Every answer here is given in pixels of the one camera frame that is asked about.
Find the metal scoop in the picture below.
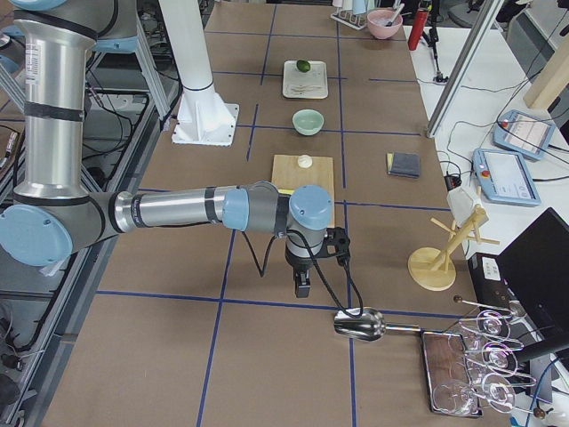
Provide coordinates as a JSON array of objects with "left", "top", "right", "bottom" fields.
[{"left": 333, "top": 307, "right": 421, "bottom": 342}]

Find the wooden mug tree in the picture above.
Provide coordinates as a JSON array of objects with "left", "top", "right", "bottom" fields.
[{"left": 407, "top": 204, "right": 500, "bottom": 292}]

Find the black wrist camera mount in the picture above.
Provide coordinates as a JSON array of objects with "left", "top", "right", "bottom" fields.
[{"left": 317, "top": 227, "right": 350, "bottom": 268}]

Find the blue teach pendant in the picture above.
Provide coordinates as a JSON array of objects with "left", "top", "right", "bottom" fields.
[
  {"left": 472, "top": 149, "right": 541, "bottom": 206},
  {"left": 493, "top": 109, "right": 556, "bottom": 161}
]

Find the wooden cutting board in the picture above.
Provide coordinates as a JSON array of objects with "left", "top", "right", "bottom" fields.
[{"left": 271, "top": 155, "right": 334, "bottom": 201}]

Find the black monitor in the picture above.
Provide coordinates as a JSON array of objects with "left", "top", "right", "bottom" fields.
[{"left": 497, "top": 207, "right": 568, "bottom": 362}]

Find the red cylinder bottle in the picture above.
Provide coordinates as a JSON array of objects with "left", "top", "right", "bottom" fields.
[{"left": 408, "top": 9, "right": 429, "bottom": 51}]

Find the aluminium frame post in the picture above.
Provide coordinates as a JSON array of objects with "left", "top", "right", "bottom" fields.
[{"left": 426, "top": 0, "right": 503, "bottom": 138}]

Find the dark wooden tray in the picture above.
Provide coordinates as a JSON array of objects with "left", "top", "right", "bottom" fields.
[{"left": 421, "top": 331, "right": 483, "bottom": 419}]

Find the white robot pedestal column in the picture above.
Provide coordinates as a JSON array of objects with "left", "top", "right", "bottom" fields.
[{"left": 159, "top": 0, "right": 239, "bottom": 147}]

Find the dark sponge cloth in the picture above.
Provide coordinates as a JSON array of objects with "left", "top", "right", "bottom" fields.
[{"left": 386, "top": 152, "right": 421, "bottom": 179}]

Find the white bear tray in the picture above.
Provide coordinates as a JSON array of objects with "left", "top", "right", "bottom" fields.
[{"left": 282, "top": 60, "right": 328, "bottom": 100}]

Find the blue teach pendant far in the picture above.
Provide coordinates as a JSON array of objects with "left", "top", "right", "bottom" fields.
[{"left": 493, "top": 109, "right": 556, "bottom": 161}]

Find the blue teach pendant near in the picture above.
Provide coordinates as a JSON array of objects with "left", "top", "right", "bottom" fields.
[{"left": 472, "top": 149, "right": 541, "bottom": 206}]

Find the pink bowl with ice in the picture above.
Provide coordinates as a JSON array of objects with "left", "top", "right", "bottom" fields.
[{"left": 366, "top": 9, "right": 403, "bottom": 40}]

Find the green ceramic bowl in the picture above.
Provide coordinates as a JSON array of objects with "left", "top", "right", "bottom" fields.
[{"left": 292, "top": 109, "right": 325, "bottom": 136}]

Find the green lime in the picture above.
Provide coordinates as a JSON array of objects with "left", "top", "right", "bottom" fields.
[{"left": 295, "top": 60, "right": 311, "bottom": 73}]

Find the white wire cup rack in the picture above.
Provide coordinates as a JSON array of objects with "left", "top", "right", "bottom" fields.
[{"left": 330, "top": 8, "right": 367, "bottom": 31}]

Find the clear wine glass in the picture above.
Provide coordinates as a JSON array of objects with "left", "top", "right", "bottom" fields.
[
  {"left": 465, "top": 342, "right": 518, "bottom": 376},
  {"left": 459, "top": 310, "right": 510, "bottom": 341},
  {"left": 431, "top": 374, "right": 516, "bottom": 417}
]

